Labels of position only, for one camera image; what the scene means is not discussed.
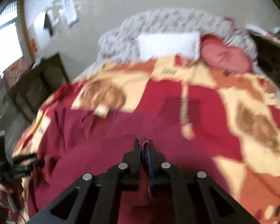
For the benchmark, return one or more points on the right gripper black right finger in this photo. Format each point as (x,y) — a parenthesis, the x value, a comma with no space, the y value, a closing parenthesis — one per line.
(196,197)

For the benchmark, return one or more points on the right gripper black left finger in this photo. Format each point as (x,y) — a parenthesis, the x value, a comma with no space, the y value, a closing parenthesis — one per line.
(95,198)

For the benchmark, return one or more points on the dark red garment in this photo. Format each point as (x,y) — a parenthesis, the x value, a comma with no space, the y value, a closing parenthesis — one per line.
(77,141)

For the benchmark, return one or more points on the person's left hand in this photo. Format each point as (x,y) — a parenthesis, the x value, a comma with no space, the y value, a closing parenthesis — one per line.
(4,191)

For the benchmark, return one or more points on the dark wooden nightstand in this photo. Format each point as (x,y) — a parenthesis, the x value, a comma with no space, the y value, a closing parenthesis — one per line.
(30,90)

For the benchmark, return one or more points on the red orange patterned blanket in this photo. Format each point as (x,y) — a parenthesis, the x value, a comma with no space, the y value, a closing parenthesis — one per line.
(248,102)

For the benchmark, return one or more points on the window with blinds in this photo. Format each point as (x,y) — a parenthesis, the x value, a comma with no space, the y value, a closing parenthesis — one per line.
(11,54)

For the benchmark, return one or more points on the red heart cushion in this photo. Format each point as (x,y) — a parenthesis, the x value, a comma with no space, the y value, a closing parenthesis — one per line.
(218,55)

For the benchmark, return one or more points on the white pillow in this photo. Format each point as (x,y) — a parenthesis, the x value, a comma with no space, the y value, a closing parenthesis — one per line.
(154,45)

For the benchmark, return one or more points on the floral grey quilt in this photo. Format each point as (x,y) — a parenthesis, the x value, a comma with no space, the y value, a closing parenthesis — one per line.
(119,45)

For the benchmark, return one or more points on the dark carved wooden cabinet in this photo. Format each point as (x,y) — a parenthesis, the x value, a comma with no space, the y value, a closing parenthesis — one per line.
(268,56)

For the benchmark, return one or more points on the dark cloth on wall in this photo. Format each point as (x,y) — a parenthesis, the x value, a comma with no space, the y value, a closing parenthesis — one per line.
(47,24)

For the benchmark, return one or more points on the wall calendar poster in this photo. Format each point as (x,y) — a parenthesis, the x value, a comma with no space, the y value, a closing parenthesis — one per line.
(70,12)

